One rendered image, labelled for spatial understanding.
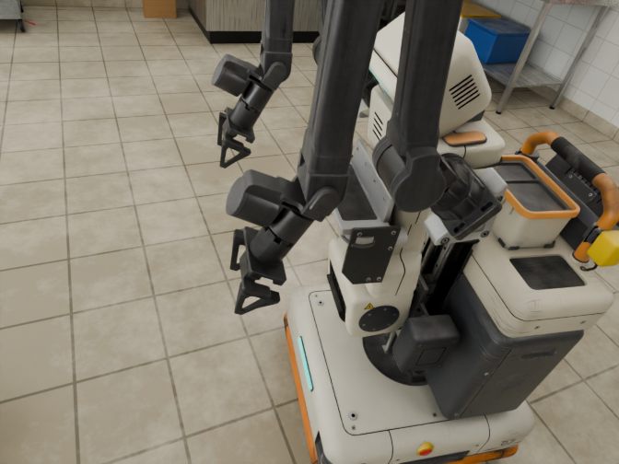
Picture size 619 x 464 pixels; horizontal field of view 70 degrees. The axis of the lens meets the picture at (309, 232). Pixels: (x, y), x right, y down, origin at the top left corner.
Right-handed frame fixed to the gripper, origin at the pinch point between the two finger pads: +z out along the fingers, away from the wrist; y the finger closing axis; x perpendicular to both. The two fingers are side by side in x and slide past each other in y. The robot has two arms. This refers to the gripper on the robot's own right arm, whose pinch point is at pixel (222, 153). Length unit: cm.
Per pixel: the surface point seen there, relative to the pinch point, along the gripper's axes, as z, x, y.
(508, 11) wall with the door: -96, 273, -310
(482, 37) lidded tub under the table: -64, 228, -256
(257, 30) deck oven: 41, 78, -321
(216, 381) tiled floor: 79, 36, 9
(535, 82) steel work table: -62, 265, -209
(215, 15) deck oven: 47, 39, -313
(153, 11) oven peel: 87, -1, -375
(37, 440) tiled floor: 103, -12, 22
